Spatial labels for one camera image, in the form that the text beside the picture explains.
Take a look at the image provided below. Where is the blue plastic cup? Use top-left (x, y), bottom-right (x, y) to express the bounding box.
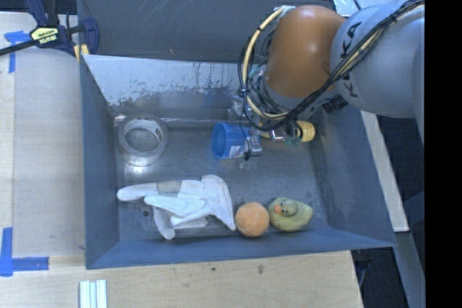
top-left (211, 121), bottom-right (254, 161)

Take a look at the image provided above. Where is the orange ball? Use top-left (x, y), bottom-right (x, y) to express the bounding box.
top-left (234, 201), bottom-right (271, 238)

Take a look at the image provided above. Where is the white glove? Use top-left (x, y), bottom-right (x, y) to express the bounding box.
top-left (115, 173), bottom-right (237, 241)

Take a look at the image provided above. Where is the yellow-green rubber duck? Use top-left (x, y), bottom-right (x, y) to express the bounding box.
top-left (267, 196), bottom-right (314, 233)

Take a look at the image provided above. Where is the grey metal bin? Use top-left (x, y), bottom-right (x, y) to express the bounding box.
top-left (75, 0), bottom-right (398, 270)

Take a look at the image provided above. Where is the clear tape roll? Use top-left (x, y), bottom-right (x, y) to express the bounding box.
top-left (116, 113), bottom-right (170, 167)

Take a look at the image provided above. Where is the pale wood board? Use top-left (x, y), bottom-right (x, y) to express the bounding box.
top-left (12, 48), bottom-right (88, 259)

